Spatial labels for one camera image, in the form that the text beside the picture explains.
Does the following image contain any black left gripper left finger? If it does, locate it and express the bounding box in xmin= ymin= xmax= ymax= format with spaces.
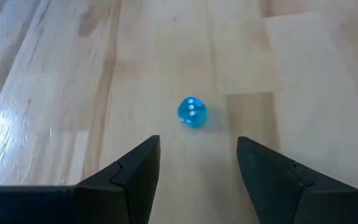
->
xmin=0 ymin=134 xmax=162 ymax=224

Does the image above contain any small translucent light blue die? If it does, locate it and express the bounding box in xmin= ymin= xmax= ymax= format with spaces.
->
xmin=177 ymin=96 xmax=209 ymax=129

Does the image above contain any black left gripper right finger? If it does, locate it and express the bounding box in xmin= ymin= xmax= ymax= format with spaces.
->
xmin=236 ymin=136 xmax=358 ymax=224

